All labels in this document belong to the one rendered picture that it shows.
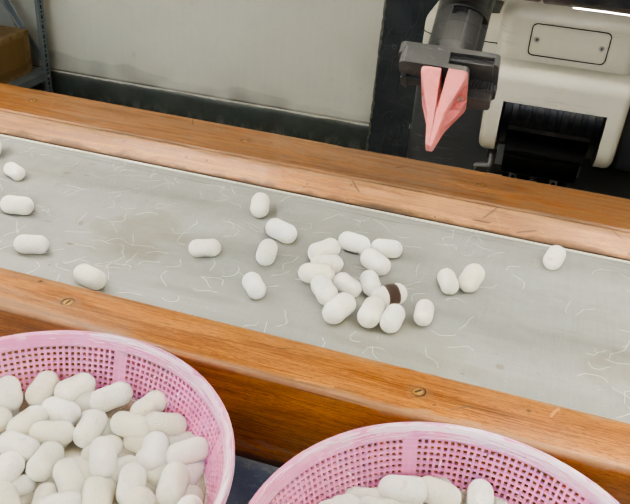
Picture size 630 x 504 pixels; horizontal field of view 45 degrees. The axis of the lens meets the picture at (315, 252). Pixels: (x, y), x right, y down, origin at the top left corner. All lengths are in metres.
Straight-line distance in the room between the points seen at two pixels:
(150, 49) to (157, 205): 2.31
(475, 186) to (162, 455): 0.52
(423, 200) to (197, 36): 2.24
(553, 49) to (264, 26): 1.77
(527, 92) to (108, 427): 0.91
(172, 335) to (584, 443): 0.32
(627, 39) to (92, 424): 1.01
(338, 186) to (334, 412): 0.38
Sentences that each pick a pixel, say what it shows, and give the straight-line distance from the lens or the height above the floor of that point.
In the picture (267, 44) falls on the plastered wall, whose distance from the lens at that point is 2.96.
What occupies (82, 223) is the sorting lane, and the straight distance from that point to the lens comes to 0.86.
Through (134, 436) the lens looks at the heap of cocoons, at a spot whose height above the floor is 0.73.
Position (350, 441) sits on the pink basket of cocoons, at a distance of 0.55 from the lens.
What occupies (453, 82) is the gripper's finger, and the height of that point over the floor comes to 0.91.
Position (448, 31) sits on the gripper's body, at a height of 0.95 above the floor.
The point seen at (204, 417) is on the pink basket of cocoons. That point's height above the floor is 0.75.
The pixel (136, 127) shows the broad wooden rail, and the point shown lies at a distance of 1.04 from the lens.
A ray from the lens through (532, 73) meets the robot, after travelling 1.30.
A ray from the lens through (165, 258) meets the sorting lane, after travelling 0.79.
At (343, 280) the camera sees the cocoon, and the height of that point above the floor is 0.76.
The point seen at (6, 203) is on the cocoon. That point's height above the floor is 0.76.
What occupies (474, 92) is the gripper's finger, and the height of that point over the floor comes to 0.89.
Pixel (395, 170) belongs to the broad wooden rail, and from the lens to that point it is 0.95.
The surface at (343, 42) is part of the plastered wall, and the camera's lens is 2.87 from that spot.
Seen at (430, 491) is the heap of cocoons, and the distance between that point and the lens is 0.56.
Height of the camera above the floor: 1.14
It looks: 30 degrees down
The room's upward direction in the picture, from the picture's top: 5 degrees clockwise
